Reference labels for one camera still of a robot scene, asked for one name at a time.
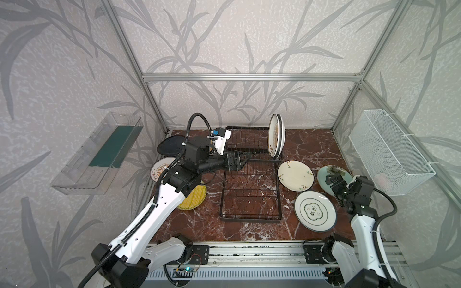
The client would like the mint green flower plate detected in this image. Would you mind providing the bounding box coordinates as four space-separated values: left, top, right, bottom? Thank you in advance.
317 165 353 196

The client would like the white plate orange sunburst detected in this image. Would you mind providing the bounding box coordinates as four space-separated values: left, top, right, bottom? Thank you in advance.
150 157 175 182
268 114 281 158

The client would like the white plate green text rim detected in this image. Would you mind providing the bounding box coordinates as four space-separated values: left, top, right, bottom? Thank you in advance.
277 114 286 159

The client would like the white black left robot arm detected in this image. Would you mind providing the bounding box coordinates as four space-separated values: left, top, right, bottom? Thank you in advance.
79 128 250 288

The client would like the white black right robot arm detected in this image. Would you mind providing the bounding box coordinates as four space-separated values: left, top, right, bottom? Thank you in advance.
322 174 403 288

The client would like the white plate green clover emblem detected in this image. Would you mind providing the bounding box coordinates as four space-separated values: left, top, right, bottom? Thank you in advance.
294 191 337 233

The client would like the cream plate with floral sprigs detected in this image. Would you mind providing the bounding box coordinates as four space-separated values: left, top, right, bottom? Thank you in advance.
277 160 315 192

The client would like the yellow woven round plate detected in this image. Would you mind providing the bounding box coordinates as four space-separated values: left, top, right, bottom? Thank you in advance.
177 183 207 211

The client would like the black round plate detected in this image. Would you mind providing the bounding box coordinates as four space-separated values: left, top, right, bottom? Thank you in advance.
157 135 185 157

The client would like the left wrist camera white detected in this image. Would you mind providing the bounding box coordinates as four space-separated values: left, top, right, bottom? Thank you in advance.
209 127 231 155

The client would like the black wire dish rack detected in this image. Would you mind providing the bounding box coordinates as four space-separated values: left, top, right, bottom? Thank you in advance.
219 126 283 223

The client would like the white wire mesh basket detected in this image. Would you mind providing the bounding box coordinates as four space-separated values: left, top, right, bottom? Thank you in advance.
349 109 436 196

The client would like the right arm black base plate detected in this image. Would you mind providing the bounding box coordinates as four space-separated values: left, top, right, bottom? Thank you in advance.
302 240 336 265

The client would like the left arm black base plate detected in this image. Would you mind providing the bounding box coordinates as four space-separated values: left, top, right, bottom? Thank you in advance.
178 245 210 265

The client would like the aluminium frame rail base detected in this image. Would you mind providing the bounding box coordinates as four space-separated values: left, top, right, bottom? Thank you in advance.
103 240 409 269

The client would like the clear plastic wall bin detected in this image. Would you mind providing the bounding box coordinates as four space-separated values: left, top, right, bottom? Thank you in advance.
50 112 144 196

